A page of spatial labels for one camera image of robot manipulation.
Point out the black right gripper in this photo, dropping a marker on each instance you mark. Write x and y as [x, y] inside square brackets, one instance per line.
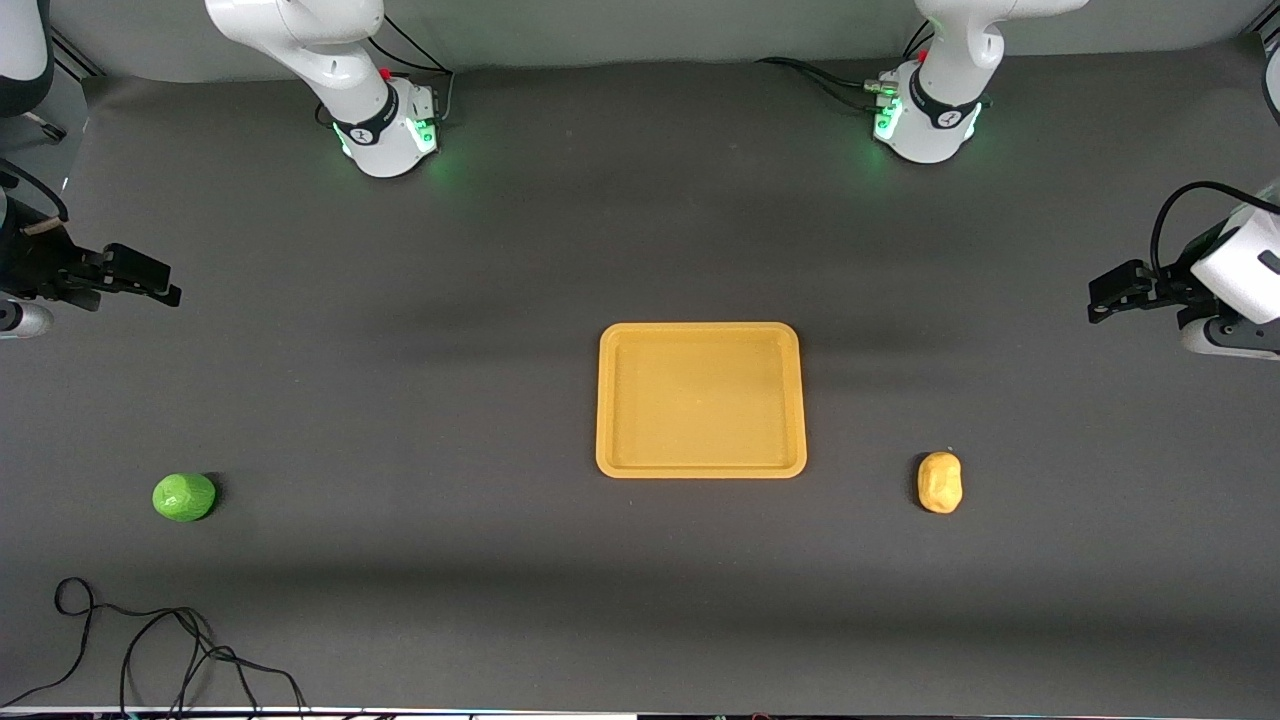
[32, 264]

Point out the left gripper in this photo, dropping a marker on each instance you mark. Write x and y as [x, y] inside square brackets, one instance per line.
[1171, 286]

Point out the green apple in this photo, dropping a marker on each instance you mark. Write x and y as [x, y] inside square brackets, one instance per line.
[183, 497]

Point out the yellow potato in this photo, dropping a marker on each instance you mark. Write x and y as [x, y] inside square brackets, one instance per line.
[940, 482]

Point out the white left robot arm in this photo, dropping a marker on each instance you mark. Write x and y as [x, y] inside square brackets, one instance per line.
[945, 90]

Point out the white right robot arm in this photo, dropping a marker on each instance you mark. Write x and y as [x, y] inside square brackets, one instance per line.
[330, 60]

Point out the yellow plastic tray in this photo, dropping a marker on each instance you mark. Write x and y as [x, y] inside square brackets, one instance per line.
[700, 400]

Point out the dark grey table cover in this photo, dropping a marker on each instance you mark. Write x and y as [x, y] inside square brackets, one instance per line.
[500, 250]

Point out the black metal frame bar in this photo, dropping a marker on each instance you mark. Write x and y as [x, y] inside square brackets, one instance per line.
[78, 58]

